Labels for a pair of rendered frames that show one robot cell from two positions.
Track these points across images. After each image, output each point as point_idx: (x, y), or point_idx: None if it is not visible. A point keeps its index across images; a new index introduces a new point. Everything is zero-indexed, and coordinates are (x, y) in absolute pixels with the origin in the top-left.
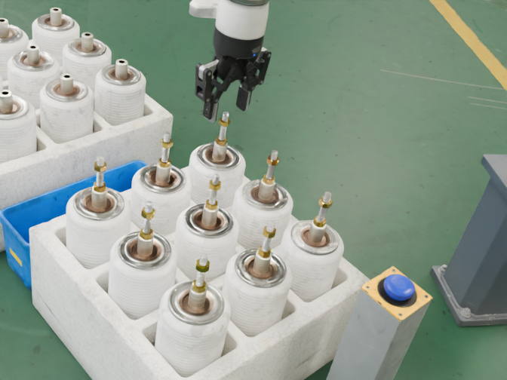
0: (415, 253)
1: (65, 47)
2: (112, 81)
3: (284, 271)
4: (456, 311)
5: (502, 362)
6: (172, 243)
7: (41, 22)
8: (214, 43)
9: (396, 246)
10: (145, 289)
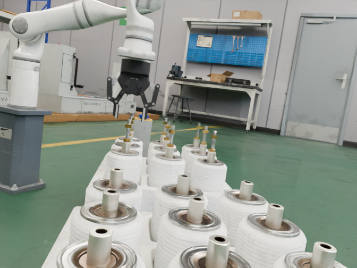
0: (1, 199)
1: (134, 224)
2: (134, 183)
3: (155, 140)
4: (41, 183)
5: (53, 179)
6: (188, 152)
7: (127, 265)
8: (149, 72)
9: (2, 204)
10: None
